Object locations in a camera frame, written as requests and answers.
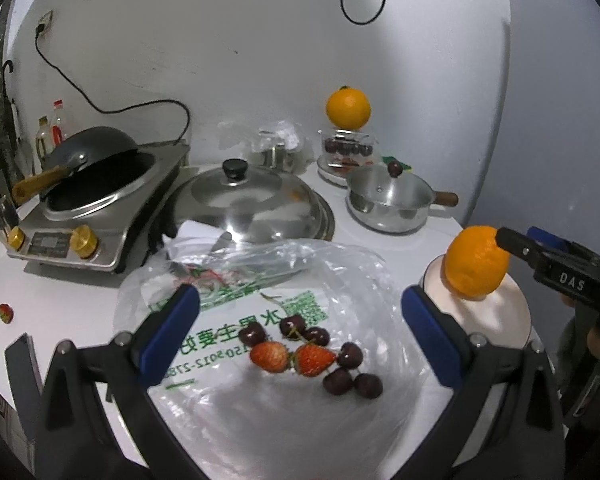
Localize white round dish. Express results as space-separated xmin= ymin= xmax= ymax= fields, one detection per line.
xmin=316 ymin=155 xmax=381 ymax=188

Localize large orange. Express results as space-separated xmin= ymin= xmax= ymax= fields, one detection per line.
xmin=442 ymin=226 xmax=512 ymax=302

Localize steel induction cooker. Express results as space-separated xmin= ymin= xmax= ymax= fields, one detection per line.
xmin=5 ymin=142 xmax=191 ymax=275

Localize green and yellow sponge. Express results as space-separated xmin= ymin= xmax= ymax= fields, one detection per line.
xmin=380 ymin=154 xmax=415 ymax=173

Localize black wok with wooden handle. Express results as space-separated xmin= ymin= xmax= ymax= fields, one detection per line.
xmin=11 ymin=126 xmax=142 ymax=206

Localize white paper sheet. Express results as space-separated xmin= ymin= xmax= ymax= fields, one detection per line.
xmin=177 ymin=219 xmax=231 ymax=256

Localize small orange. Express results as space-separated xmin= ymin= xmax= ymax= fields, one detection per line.
xmin=325 ymin=86 xmax=372 ymax=131

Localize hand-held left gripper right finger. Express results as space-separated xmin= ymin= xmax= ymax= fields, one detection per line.
xmin=390 ymin=284 xmax=568 ymax=480

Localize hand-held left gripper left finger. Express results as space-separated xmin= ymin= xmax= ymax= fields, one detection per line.
xmin=32 ymin=284 xmax=206 ymax=480

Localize red-capped bottle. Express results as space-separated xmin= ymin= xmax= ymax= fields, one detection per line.
xmin=50 ymin=100 xmax=71 ymax=148

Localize clear printed plastic bag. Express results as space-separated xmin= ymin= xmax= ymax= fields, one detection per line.
xmin=112 ymin=239 xmax=458 ymax=480

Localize black power cable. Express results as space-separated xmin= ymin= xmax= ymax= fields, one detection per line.
xmin=32 ymin=30 xmax=192 ymax=147

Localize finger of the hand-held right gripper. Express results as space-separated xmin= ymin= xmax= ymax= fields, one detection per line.
xmin=526 ymin=226 xmax=600 ymax=268
xmin=496 ymin=226 xmax=548 ymax=273

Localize white round plate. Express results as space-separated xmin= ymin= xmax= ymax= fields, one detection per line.
xmin=419 ymin=254 xmax=536 ymax=356

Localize clear oil bottle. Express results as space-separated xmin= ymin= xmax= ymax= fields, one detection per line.
xmin=34 ymin=116 xmax=56 ymax=161

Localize steel cup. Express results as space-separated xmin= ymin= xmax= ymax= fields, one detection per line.
xmin=252 ymin=140 xmax=311 ymax=176

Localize steel pot with wooden handle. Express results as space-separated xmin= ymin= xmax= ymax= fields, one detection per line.
xmin=345 ymin=165 xmax=459 ymax=233

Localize heap of dark cherries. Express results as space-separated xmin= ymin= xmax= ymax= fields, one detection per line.
xmin=324 ymin=137 xmax=373 ymax=157

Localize large steel wok lid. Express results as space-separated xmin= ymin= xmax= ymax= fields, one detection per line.
xmin=172 ymin=158 xmax=336 ymax=251

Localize dark flat object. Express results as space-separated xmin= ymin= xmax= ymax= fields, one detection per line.
xmin=4 ymin=332 xmax=46 ymax=403

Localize grey vertical pipe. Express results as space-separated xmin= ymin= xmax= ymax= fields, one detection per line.
xmin=0 ymin=5 xmax=21 ymax=196

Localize dark red cherry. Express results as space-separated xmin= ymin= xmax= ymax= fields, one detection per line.
xmin=302 ymin=326 xmax=331 ymax=348
xmin=279 ymin=314 xmax=306 ymax=340
xmin=322 ymin=367 xmax=354 ymax=396
xmin=354 ymin=373 xmax=384 ymax=401
xmin=336 ymin=342 xmax=365 ymax=370
xmin=239 ymin=321 xmax=268 ymax=348

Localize clear plastic box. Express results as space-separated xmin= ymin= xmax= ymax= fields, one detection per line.
xmin=317 ymin=127 xmax=378 ymax=168

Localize crumpled clear plastic wrap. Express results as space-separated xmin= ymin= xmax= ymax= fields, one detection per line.
xmin=217 ymin=120 xmax=313 ymax=153

